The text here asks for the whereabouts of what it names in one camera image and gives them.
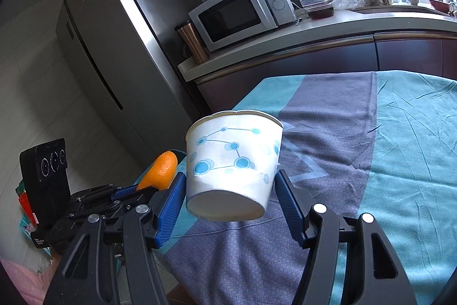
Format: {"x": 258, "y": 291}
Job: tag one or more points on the dotted white paper cup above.
{"x": 232, "y": 155}

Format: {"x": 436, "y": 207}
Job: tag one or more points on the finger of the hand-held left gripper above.
{"x": 125, "y": 192}
{"x": 141, "y": 197}

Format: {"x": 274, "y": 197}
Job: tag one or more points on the red packet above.
{"x": 28, "y": 208}

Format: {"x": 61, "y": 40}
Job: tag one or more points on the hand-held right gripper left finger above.
{"x": 169, "y": 208}

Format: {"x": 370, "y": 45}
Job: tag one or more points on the grey refrigerator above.
{"x": 117, "y": 40}

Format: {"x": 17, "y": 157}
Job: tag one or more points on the teal picture packet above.
{"x": 28, "y": 227}

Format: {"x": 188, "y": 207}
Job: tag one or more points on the orange peel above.
{"x": 160, "y": 171}

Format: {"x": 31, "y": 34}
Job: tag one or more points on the green packet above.
{"x": 19, "y": 187}

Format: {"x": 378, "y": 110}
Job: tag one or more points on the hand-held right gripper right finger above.
{"x": 289, "y": 208}

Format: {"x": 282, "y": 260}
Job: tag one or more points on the glass bowl with dark liquid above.
{"x": 321, "y": 12}

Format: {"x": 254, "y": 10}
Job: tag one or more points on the kitchen base cabinet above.
{"x": 321, "y": 58}

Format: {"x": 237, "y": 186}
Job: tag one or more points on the geometric teal grey tablecloth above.
{"x": 392, "y": 165}

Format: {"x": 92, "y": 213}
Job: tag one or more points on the red bowl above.
{"x": 441, "y": 4}

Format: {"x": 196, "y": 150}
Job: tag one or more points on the grey microwave oven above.
{"x": 232, "y": 15}

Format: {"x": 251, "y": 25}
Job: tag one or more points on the copper travel mug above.
{"x": 194, "y": 44}

